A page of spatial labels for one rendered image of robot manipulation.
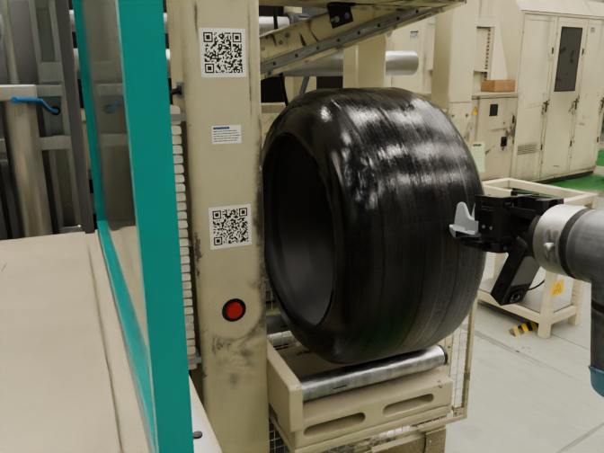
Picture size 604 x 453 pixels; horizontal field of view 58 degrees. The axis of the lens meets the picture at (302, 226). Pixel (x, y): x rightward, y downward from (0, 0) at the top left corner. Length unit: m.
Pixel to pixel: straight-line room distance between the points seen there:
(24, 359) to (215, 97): 0.56
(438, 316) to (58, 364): 0.70
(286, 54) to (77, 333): 1.00
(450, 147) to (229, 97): 0.39
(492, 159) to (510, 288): 5.03
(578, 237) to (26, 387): 0.58
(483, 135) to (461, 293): 4.70
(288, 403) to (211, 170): 0.43
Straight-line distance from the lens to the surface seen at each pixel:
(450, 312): 1.03
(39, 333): 0.53
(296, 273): 1.37
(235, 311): 1.02
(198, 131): 0.93
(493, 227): 0.82
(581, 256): 0.71
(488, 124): 5.71
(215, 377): 1.08
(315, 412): 1.09
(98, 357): 0.47
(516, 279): 0.84
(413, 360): 1.17
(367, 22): 1.49
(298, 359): 1.38
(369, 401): 1.12
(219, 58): 0.93
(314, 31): 1.43
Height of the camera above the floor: 1.49
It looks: 16 degrees down
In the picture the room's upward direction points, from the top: straight up
